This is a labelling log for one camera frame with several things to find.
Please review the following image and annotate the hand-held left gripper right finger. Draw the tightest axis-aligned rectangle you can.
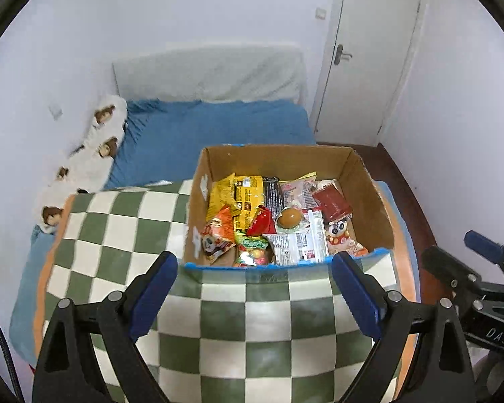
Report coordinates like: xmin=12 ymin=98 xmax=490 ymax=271
xmin=331 ymin=251 xmax=475 ymax=403

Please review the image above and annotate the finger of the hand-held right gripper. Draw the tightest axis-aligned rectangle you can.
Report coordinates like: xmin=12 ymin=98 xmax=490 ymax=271
xmin=464 ymin=230 xmax=504 ymax=278
xmin=422 ymin=244 xmax=484 ymax=303

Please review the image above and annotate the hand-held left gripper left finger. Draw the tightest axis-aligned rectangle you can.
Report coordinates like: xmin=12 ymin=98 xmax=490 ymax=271
xmin=33 ymin=251 xmax=179 ymax=403

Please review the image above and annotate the silver snack packet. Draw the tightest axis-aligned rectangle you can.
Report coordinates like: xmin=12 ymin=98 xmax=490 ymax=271
xmin=262 ymin=232 xmax=309 ymax=266

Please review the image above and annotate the yellow snack packet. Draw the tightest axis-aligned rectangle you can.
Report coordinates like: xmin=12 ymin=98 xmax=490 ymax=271
xmin=208 ymin=173 xmax=237 ymax=219

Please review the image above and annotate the cardboard box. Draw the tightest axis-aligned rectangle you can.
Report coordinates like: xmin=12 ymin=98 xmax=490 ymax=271
xmin=181 ymin=145 xmax=395 ymax=270

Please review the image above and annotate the cartoon figure snack packet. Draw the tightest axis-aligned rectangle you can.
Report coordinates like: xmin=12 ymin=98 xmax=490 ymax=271
xmin=323 ymin=215 xmax=369 ymax=258

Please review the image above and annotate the white red snack packet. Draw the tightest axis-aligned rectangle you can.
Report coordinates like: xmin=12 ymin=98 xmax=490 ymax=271
xmin=300 ymin=209 xmax=330 ymax=261

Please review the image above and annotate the panda print snack packet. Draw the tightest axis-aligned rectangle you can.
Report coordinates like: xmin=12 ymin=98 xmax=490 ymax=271
xmin=200 ymin=223 xmax=236 ymax=263

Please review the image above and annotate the green white checkered blanket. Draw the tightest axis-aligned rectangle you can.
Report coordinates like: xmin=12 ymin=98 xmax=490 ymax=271
xmin=34 ymin=180 xmax=416 ymax=403

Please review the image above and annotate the dark red sachet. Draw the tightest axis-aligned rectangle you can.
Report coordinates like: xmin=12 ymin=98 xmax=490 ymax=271
xmin=311 ymin=180 xmax=353 ymax=221

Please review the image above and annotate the burger shaped snack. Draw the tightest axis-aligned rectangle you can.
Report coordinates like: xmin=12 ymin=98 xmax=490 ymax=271
xmin=276 ymin=207 xmax=303 ymax=232

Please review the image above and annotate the orange snack packet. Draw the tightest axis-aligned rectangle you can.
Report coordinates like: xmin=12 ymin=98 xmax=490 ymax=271
xmin=208 ymin=204 xmax=238 ymax=236

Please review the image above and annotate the green candy packet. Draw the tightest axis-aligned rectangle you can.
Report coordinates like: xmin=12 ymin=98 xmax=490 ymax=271
xmin=234 ymin=235 xmax=276 ymax=267

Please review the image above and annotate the pink clear snack packet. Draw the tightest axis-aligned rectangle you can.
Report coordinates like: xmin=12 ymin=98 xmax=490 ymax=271
xmin=277 ymin=171 xmax=320 ymax=211

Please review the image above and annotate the black snack packet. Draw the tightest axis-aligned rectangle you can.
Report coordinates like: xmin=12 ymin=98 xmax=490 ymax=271
xmin=260 ymin=176 xmax=285 ymax=219

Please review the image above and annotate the yellow packet with black label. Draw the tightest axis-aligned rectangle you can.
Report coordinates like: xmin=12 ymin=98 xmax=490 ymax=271
xmin=234 ymin=175 xmax=264 ymax=231

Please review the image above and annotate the white monkey print pillow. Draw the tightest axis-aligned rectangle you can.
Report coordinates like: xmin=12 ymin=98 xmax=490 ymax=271
xmin=34 ymin=94 xmax=129 ymax=233

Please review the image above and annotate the blue bed sheet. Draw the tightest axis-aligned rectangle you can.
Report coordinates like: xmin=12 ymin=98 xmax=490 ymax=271
xmin=9 ymin=98 xmax=418 ymax=364

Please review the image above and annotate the white door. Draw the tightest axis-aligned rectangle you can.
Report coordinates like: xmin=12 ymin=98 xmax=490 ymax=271
xmin=308 ymin=0 xmax=429 ymax=145

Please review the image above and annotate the black cable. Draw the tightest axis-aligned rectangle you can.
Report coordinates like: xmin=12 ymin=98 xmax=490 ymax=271
xmin=0 ymin=294 xmax=24 ymax=403

